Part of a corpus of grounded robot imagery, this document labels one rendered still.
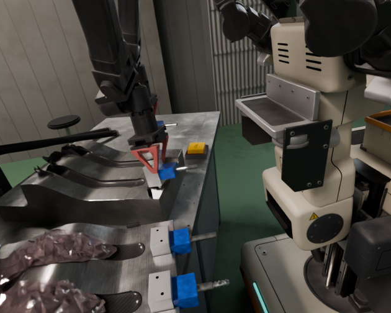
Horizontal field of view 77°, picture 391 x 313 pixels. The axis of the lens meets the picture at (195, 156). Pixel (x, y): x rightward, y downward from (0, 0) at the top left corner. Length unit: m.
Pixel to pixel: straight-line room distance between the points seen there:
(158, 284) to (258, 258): 0.84
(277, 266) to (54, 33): 2.93
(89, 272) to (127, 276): 0.07
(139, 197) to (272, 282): 0.74
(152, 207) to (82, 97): 2.71
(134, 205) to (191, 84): 2.62
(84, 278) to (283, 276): 0.87
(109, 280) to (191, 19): 2.85
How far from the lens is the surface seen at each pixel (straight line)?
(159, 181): 0.62
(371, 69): 0.48
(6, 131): 3.68
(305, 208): 0.69
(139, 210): 0.64
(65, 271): 0.52
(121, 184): 0.71
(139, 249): 0.55
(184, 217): 0.67
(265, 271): 1.20
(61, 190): 0.72
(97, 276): 0.52
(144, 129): 0.58
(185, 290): 0.45
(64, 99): 3.30
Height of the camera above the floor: 1.24
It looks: 28 degrees down
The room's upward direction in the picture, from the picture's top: 8 degrees counter-clockwise
